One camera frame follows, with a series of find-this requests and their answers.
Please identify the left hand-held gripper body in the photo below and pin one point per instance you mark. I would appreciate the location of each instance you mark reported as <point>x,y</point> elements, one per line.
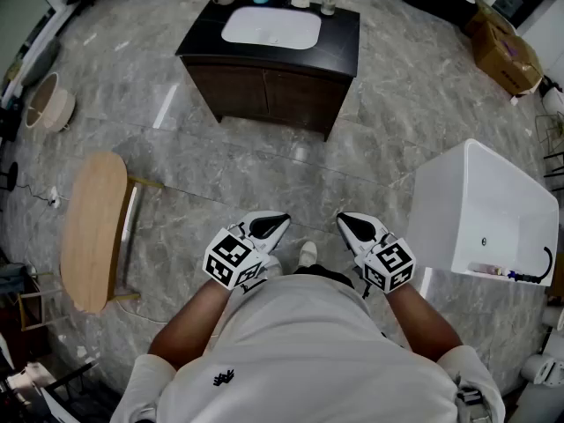
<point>229,258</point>

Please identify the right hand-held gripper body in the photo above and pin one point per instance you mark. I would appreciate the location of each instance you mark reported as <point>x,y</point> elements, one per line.
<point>390,262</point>

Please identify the person's right forearm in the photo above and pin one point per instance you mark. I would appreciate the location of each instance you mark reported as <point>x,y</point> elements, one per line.
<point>418,320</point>

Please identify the person's left forearm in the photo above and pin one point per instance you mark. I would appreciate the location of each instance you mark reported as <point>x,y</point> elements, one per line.
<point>194,320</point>

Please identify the black sink counter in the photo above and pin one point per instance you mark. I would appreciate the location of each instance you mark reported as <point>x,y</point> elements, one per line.
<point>339,38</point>

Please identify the white sink basin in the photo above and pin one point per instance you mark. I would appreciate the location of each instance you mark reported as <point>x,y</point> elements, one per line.
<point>271,27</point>

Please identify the person's white shoe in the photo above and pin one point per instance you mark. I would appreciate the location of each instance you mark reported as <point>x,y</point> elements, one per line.
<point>274,266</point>
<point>308,254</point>

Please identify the person's black trousers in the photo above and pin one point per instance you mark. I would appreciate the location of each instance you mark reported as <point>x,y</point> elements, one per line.
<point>324,273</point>

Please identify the white bathtub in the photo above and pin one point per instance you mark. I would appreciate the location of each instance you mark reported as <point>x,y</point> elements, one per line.
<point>476,210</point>

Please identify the person's white shirt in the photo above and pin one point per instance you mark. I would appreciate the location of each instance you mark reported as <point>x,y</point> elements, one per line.
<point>308,351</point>

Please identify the oval wooden table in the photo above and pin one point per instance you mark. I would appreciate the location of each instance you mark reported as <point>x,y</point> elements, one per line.
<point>92,232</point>

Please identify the dark wooden vanity cabinet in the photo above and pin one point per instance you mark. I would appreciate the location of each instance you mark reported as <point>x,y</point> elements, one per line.
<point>264,91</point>

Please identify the white plastic pipe fitting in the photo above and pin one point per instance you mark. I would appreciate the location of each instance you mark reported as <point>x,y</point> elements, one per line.
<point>539,368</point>

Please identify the white power strip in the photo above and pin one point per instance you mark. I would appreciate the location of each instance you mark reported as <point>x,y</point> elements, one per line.
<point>54,197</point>

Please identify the woven basket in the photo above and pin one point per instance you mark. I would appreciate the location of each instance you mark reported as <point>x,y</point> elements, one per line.
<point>55,104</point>

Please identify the large cardboard box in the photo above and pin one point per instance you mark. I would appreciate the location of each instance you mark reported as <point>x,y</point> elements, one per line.
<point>502,57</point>

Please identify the black round stool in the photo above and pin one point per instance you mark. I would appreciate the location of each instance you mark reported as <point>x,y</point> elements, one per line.
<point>9,175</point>

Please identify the small cardboard box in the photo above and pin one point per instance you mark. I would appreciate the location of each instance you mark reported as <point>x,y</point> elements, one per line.
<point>482,16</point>

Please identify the small grey jar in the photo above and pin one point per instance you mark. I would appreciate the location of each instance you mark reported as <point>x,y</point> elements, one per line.
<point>328,6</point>

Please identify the grey cushion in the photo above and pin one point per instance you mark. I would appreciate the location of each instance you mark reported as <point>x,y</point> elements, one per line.
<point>42,62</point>

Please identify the wooden frame chair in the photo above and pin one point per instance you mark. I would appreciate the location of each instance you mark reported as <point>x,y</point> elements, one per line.
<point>33,300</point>

